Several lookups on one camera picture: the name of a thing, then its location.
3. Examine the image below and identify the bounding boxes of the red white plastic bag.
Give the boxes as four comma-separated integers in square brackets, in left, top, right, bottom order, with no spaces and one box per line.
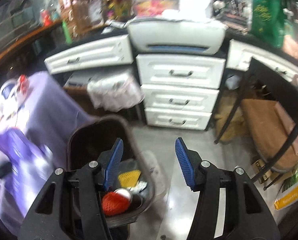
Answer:
[16,75,30,95]

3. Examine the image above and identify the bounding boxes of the black brown trash bin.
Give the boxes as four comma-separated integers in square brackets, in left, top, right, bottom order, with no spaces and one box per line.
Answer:
[66,115,156,228]

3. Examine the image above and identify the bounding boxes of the white three-drawer cabinet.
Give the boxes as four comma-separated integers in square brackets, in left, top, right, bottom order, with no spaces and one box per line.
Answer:
[136,54,226,131]

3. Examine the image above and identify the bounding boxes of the plastic lined waste basket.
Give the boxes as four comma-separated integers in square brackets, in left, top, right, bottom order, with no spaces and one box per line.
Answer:
[87,73,145,112]

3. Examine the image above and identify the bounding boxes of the purple floral tablecloth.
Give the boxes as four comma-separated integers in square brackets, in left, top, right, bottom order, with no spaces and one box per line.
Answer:
[0,72,92,236]

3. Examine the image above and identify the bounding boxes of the yellow packaging on floor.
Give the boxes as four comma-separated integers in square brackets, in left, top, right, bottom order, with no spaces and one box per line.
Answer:
[274,177,298,210]

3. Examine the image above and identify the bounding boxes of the white wide drawer front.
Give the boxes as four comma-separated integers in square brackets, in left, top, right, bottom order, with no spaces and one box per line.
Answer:
[44,35,134,75]

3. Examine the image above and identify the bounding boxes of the white printer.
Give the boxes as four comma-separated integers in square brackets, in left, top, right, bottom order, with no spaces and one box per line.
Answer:
[127,17,227,55]

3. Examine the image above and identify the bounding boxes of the green spray bottle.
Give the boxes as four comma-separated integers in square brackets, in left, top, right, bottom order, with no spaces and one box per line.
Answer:
[62,21,72,44]

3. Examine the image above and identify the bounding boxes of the orange wooden counter shelf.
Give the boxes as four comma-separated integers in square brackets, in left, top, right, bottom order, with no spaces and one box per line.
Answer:
[0,20,62,66]

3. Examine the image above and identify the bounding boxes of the pink plastic snack bag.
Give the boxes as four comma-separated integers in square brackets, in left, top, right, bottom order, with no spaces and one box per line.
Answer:
[132,0,179,17]

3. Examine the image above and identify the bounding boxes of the green shopping bag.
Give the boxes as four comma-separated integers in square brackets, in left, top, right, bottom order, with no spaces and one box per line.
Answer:
[251,0,285,48]

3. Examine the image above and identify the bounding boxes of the wooden shelf rack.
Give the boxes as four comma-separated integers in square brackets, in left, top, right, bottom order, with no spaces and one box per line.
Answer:
[69,0,132,36]

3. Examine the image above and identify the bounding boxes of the red tin canister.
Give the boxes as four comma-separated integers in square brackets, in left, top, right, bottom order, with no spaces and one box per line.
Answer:
[41,10,52,27]

